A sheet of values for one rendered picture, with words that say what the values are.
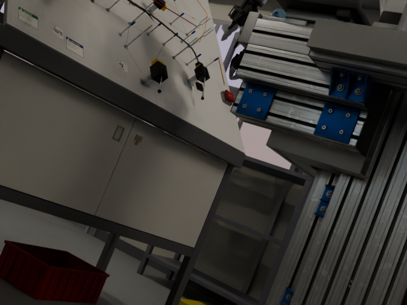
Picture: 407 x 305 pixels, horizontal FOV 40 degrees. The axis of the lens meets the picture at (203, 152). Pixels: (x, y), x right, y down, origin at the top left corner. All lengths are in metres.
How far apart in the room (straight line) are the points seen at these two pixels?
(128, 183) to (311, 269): 0.92
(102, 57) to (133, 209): 0.59
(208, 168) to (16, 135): 0.87
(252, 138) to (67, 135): 2.41
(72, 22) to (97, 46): 0.12
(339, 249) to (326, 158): 0.23
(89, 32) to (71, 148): 0.42
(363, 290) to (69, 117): 1.11
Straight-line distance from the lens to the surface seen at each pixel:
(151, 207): 2.25
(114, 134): 2.07
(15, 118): 1.89
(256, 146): 4.17
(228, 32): 2.31
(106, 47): 2.10
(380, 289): 1.42
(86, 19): 2.13
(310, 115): 1.41
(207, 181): 2.41
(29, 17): 1.91
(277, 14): 2.08
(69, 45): 1.95
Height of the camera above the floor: 0.59
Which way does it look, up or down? 5 degrees up
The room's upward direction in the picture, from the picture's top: 22 degrees clockwise
